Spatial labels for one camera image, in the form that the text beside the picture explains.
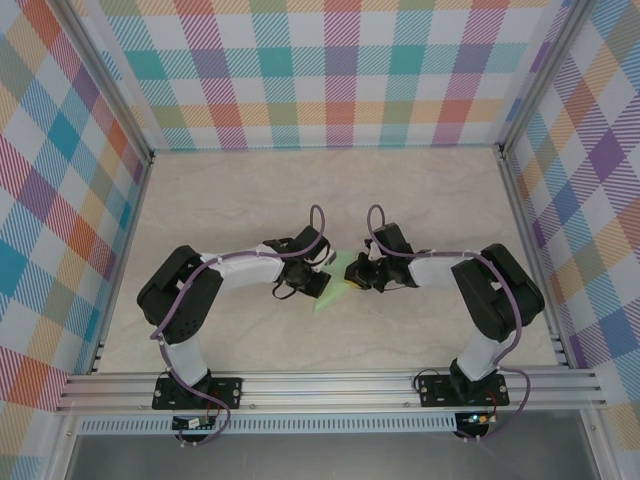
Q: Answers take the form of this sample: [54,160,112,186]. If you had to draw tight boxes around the grey metal panel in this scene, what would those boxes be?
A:
[64,432,601,480]

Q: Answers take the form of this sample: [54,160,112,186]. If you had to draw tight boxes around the left small circuit board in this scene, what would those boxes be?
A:
[172,414,217,431]

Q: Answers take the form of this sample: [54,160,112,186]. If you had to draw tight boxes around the thin black wire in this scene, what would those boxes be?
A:
[413,367,454,392]

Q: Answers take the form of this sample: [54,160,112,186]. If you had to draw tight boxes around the aluminium cross rail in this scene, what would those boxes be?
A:
[54,368,610,415]

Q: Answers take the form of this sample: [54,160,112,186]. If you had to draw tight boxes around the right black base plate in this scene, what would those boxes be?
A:
[417,374,511,409]

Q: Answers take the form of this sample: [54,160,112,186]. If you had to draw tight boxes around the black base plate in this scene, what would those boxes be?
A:
[417,374,511,409]
[152,376,245,412]

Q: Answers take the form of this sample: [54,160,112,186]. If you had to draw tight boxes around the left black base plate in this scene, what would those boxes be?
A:
[152,376,245,412]

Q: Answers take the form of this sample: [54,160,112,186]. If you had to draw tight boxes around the aluminium side rail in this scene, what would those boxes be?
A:
[85,152,155,376]
[497,144,574,370]

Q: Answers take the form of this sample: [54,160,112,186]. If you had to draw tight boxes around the slotted grey cable duct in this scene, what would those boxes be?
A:
[78,417,460,435]

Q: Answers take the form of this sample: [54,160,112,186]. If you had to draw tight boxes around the thin red black wires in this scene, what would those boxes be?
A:
[205,387,224,426]

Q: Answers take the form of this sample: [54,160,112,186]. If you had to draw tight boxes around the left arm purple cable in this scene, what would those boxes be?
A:
[152,204,329,448]

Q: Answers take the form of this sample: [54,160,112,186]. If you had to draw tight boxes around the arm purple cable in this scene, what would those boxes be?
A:
[152,204,329,448]
[367,203,531,444]

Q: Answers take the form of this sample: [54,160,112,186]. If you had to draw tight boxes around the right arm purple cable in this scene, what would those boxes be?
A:
[367,203,531,444]

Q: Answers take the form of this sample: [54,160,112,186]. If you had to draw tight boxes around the aluminium frame post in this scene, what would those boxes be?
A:
[47,0,155,164]
[497,0,599,161]

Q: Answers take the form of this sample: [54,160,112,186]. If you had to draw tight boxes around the aluminium frame leg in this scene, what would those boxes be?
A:
[579,409,619,480]
[47,414,84,480]

